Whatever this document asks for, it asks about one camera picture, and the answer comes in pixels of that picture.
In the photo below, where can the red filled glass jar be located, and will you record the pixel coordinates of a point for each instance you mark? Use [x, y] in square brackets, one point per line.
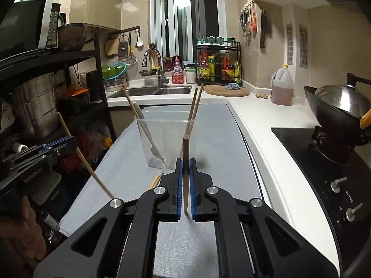
[167, 64]

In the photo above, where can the hanging metal grater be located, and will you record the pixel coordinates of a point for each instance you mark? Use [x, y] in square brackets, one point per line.
[123, 47]

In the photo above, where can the large steel stock pot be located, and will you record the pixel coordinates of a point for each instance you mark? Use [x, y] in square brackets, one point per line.
[34, 107]

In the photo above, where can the steel kitchen sink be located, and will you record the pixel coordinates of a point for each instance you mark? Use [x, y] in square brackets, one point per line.
[171, 90]

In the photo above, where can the dark sauce bottle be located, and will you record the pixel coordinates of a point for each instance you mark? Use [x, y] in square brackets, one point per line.
[218, 69]

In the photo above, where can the blue scrubbing cloth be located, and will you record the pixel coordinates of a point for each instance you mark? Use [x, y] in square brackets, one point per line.
[233, 86]

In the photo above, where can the ginger root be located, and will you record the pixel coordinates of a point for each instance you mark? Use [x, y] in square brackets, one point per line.
[261, 96]

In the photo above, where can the hanging white ladle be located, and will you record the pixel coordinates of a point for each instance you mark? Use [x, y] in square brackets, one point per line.
[139, 42]

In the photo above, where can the brown glass bowl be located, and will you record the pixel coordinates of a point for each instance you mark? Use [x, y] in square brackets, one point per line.
[72, 37]

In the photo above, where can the black glass gas stove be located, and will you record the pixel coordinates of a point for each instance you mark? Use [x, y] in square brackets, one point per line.
[304, 156]

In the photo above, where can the orange hanging peeler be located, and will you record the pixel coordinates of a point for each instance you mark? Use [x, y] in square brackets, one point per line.
[254, 20]

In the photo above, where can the chrome sink faucet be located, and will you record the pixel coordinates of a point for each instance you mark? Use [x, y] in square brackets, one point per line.
[161, 78]

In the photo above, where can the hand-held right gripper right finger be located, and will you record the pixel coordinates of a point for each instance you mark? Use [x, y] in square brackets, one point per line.
[193, 185]

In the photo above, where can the hanging cleaver knife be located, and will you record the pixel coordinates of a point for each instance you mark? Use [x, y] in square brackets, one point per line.
[263, 29]

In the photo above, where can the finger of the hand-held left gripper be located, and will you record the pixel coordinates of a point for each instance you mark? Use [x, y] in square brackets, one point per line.
[66, 152]
[55, 145]

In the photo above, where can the grey woven table mat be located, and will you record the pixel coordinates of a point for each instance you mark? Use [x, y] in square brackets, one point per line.
[220, 150]

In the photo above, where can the black microwave oven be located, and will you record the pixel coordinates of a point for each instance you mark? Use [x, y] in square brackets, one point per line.
[26, 26]

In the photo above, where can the small hanging wooden board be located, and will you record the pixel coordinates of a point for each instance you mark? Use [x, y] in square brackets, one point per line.
[111, 46]

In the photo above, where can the black canister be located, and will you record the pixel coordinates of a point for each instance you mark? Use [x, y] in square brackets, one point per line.
[92, 87]

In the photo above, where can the row of green-lidded spice jars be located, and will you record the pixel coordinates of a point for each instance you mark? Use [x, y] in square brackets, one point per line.
[216, 40]

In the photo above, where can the wide wall vent grille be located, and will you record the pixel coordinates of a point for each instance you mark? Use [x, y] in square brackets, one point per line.
[303, 47]

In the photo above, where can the yellow label sauce bottle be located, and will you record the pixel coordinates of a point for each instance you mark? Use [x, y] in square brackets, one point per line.
[212, 69]

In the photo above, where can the hanging mesh strainer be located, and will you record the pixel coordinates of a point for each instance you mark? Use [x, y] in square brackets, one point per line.
[131, 62]

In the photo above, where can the hanging metal kitchen tools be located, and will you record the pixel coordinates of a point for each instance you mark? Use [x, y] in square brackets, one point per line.
[245, 20]

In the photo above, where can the red sauce bottle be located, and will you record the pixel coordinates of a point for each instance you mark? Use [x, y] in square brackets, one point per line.
[204, 66]

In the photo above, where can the orange lidded black pot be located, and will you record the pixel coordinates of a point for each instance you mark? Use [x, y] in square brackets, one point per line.
[74, 101]

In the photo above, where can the red label dark bottle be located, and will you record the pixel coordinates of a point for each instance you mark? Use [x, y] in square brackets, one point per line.
[227, 69]

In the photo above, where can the sink sponge caddy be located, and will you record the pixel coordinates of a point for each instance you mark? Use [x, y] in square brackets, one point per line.
[148, 73]

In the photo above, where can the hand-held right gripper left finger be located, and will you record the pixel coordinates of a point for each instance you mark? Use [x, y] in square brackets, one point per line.
[179, 185]

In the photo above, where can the black metal storage rack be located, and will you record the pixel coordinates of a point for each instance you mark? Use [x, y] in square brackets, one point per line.
[98, 63]

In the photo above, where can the round wooden cutting board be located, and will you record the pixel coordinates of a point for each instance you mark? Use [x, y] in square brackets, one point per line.
[220, 92]

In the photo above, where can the steel wok lid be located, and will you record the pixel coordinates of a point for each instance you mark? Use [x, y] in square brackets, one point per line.
[339, 98]

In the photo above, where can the large cooking oil jug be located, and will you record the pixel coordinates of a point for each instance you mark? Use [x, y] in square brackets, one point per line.
[281, 92]

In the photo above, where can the person's left hand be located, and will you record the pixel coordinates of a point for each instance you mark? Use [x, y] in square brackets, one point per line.
[23, 237]

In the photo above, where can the white framed window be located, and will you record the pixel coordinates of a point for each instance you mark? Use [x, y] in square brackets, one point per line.
[171, 14]

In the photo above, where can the clear plastic container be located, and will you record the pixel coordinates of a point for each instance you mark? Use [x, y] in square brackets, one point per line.
[168, 139]

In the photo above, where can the black wok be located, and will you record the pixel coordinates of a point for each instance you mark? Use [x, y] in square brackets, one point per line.
[324, 113]

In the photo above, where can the red soap bottle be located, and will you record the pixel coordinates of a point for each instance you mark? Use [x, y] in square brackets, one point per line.
[178, 73]

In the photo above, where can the narrow wall vent grille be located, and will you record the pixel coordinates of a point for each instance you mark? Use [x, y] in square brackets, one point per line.
[289, 43]

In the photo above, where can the yellow-green oil bottle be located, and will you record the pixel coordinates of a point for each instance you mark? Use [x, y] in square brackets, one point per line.
[237, 73]

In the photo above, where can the yellow plastic bag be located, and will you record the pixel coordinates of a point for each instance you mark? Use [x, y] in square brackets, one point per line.
[108, 142]

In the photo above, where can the white jar dark lid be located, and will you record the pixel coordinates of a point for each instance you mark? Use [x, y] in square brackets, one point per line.
[190, 76]

